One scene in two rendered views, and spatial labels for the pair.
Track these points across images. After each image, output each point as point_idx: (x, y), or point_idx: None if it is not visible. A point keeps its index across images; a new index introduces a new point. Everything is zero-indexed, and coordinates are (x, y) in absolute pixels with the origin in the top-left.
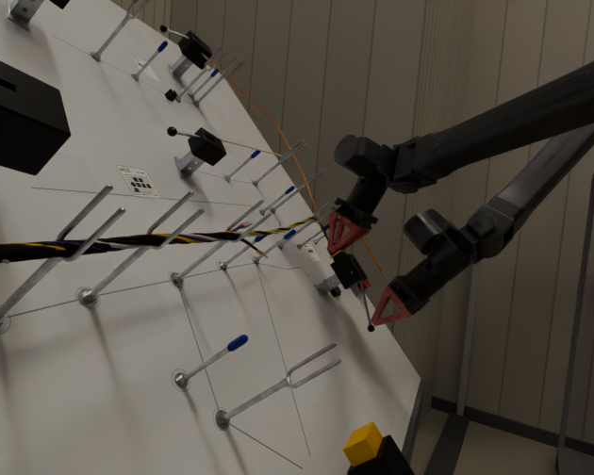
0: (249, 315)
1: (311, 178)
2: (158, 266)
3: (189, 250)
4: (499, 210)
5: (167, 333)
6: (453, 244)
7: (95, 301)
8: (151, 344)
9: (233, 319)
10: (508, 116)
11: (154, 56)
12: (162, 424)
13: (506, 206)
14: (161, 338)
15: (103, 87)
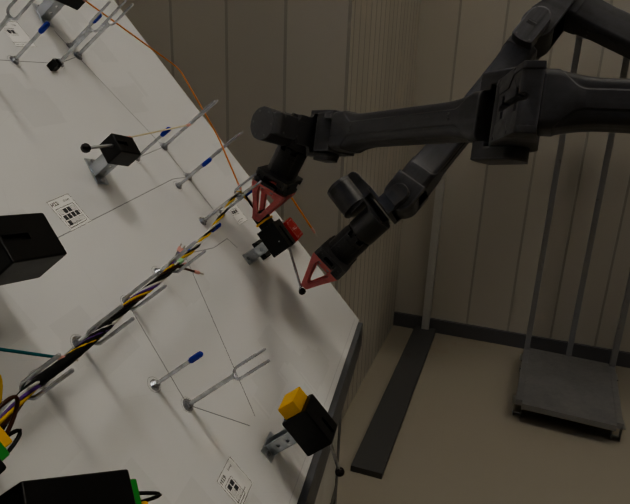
0: (189, 312)
1: (228, 143)
2: (111, 295)
3: (128, 267)
4: (412, 177)
5: (135, 351)
6: (372, 211)
7: None
8: (127, 364)
9: (178, 322)
10: (400, 127)
11: (35, 38)
12: (151, 417)
13: (419, 173)
14: (132, 357)
15: None
